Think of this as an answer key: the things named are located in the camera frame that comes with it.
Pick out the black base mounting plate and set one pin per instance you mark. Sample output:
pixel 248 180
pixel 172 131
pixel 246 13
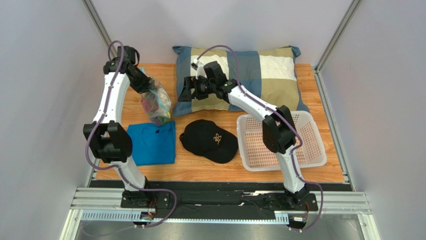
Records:
pixel 215 205

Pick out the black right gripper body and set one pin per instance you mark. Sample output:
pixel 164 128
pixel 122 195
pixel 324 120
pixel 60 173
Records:
pixel 189 88

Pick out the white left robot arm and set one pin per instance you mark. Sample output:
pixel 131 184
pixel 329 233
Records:
pixel 107 140

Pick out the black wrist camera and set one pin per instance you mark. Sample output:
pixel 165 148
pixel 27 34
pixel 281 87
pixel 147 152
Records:
pixel 131 55
pixel 214 72

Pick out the white plastic basket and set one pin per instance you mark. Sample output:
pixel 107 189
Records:
pixel 257 158

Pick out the clear zip top bag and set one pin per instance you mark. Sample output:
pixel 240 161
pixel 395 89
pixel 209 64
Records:
pixel 156 103

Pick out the left aluminium corner post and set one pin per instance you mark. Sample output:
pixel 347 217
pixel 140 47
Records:
pixel 100 27

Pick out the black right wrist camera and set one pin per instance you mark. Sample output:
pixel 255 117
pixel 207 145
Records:
pixel 214 72

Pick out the black baseball cap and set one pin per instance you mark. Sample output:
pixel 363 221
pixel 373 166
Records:
pixel 204 138

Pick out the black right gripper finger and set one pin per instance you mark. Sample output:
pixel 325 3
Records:
pixel 200 93
pixel 187 93

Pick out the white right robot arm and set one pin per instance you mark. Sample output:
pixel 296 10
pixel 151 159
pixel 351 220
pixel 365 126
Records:
pixel 278 129

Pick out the blue folded t-shirt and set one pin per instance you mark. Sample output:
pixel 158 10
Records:
pixel 153 145

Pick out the aluminium corner post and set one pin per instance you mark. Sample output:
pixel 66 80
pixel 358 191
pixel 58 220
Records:
pixel 100 27
pixel 345 21

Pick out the plaid checkered pillow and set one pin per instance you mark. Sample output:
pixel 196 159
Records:
pixel 267 74

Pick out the aluminium front frame rail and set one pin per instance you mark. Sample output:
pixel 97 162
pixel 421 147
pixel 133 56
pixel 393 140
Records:
pixel 343 214

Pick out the right aluminium corner post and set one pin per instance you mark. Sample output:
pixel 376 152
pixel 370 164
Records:
pixel 345 21

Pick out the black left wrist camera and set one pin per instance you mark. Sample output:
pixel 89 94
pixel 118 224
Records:
pixel 131 55

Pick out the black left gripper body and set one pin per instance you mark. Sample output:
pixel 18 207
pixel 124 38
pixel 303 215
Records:
pixel 141 83

